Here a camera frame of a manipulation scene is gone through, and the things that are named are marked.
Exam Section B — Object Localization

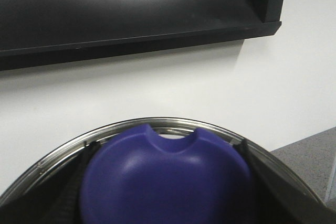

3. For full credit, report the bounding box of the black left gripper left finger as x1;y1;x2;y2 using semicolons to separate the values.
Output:
1;142;98;223

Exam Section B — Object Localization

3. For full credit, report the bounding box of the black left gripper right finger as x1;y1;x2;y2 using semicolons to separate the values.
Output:
233;140;326;223

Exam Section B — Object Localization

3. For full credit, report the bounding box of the pot lid with blue knob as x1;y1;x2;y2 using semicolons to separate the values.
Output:
1;118;335;223

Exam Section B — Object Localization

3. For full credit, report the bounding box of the black range hood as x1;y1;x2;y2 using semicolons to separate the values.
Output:
1;0;284;70

